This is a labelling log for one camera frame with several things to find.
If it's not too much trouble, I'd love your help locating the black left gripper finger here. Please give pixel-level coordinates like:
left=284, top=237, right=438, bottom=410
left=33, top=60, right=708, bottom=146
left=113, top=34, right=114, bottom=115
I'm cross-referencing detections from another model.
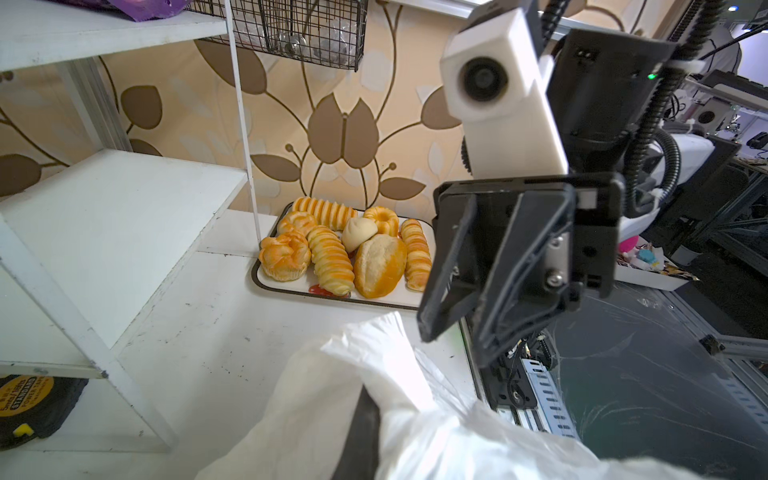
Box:
left=332, top=387, right=381, bottom=480

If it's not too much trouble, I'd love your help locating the purple Fox's candy bag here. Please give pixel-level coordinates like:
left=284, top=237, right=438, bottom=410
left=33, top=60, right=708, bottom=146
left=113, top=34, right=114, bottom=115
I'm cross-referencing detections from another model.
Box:
left=56, top=0, right=192, bottom=22

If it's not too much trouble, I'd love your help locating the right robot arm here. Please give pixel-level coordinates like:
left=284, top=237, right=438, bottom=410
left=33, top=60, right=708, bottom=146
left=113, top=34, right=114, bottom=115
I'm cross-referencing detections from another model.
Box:
left=417, top=1, right=724, bottom=366

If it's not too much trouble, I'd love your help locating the bread tray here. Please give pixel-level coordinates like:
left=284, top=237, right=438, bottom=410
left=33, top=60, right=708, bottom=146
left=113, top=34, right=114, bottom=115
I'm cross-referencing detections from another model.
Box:
left=250, top=196, right=438, bottom=312

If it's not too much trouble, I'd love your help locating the white plastic bag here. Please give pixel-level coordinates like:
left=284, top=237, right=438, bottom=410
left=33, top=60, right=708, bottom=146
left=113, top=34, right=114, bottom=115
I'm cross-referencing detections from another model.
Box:
left=200, top=312, right=690, bottom=479

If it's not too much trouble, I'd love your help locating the right black wire basket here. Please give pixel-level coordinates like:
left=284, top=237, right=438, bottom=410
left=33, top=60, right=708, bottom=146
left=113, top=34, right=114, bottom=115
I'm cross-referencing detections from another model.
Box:
left=195, top=0, right=368, bottom=77

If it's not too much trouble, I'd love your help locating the white two-tier shelf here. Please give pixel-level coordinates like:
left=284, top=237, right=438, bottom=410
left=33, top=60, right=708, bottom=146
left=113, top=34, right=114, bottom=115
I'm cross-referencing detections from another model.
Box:
left=1, top=1, right=253, bottom=452

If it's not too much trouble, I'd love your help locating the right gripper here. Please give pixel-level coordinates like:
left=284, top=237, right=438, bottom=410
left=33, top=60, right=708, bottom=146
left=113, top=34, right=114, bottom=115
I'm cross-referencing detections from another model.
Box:
left=417, top=174, right=623, bottom=367

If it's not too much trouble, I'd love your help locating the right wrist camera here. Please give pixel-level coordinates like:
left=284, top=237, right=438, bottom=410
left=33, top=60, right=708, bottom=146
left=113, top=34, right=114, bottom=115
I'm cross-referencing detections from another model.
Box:
left=440, top=1, right=569, bottom=180

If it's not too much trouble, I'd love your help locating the black yellow tape measure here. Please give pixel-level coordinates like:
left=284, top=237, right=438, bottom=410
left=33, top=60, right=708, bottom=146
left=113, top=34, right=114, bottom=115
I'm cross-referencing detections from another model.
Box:
left=1, top=375, right=89, bottom=451

